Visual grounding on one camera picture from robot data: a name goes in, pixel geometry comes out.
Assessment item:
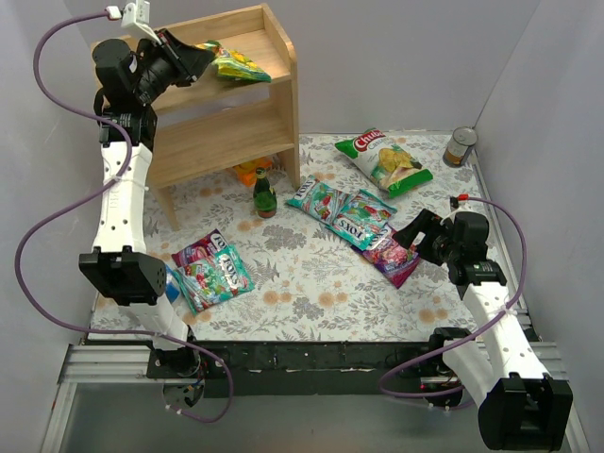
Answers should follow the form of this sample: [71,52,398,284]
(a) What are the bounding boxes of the purple fox's berries bag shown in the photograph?
[361,224,420,289]
[171,228,229,267]

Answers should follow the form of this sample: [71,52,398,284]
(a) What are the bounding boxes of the yellow green Fox's bag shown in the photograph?
[195,41,272,83]

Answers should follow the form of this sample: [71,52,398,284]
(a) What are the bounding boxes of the teal fox's mint bag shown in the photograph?
[175,245,255,314]
[328,190,397,251]
[286,175,352,226]

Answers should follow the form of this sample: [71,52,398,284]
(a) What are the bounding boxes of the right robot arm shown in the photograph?
[394,210,573,451]

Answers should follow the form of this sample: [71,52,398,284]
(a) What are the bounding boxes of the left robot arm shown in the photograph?
[78,28,214,378]

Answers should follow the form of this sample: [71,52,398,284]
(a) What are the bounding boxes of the wooden two-tier shelf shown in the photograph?
[147,4,300,229]

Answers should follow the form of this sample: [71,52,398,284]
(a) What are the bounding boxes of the green Chuba chips bag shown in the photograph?
[335,128,433,198]

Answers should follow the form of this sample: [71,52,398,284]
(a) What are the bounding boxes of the tin can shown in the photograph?
[443,126,478,167]

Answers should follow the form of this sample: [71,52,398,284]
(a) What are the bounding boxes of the floral table mat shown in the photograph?
[89,132,511,344]

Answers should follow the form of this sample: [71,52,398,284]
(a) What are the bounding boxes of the orange snack packet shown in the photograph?
[233,158,273,187]

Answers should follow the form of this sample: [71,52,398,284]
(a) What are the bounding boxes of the green glass bottle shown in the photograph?
[253,167,277,218]

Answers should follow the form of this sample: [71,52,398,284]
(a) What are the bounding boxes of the blue white tape roll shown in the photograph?
[165,265,181,303]

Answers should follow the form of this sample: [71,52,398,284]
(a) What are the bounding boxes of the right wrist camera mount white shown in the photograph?
[448,193,469,218]

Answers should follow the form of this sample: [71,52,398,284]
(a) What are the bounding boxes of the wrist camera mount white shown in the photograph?
[448,193,469,218]
[105,0,159,42]

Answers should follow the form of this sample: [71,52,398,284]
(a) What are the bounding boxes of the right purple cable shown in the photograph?
[378,195,528,411]

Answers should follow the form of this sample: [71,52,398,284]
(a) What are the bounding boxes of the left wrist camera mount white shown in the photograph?
[105,0,159,42]

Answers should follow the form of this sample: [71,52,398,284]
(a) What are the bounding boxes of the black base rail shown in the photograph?
[146,341,460,398]

